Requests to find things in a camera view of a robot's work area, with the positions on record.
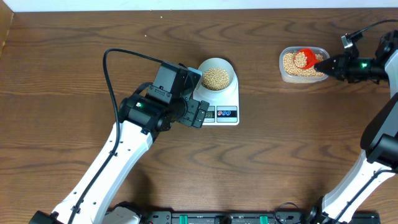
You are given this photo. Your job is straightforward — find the red plastic measuring scoop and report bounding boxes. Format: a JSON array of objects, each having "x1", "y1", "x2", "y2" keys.
[{"x1": 294, "y1": 48, "x2": 319, "y2": 70}]

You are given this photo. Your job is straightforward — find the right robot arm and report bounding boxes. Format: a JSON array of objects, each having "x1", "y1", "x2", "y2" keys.
[{"x1": 306, "y1": 30, "x2": 397, "y2": 223}]

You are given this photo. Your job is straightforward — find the light grey bowl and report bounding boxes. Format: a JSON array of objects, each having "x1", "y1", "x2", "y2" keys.
[{"x1": 199, "y1": 58, "x2": 234, "y2": 91}]

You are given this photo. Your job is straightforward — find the soybeans in red scoop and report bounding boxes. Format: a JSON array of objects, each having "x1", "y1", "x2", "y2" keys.
[{"x1": 294, "y1": 52, "x2": 307, "y2": 68}]

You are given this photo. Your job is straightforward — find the pile of soybeans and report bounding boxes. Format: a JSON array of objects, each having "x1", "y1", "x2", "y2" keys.
[{"x1": 283, "y1": 52, "x2": 324, "y2": 77}]

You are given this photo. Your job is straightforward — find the soybeans in grey bowl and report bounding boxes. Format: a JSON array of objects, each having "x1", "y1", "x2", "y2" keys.
[{"x1": 202, "y1": 68, "x2": 230, "y2": 91}]

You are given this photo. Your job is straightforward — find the clear plastic container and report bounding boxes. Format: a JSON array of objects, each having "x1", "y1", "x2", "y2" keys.
[{"x1": 279, "y1": 47, "x2": 330, "y2": 84}]

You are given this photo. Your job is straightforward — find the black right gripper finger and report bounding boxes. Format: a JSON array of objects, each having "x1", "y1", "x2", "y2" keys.
[
  {"x1": 314, "y1": 65, "x2": 342, "y2": 80},
  {"x1": 314, "y1": 55, "x2": 344, "y2": 69}
]

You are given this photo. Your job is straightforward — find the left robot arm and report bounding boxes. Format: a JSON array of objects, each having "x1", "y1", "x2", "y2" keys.
[{"x1": 30, "y1": 93, "x2": 209, "y2": 224}]

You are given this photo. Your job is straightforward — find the white digital kitchen scale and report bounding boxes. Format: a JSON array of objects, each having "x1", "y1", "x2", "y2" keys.
[{"x1": 193, "y1": 74, "x2": 239, "y2": 126}]

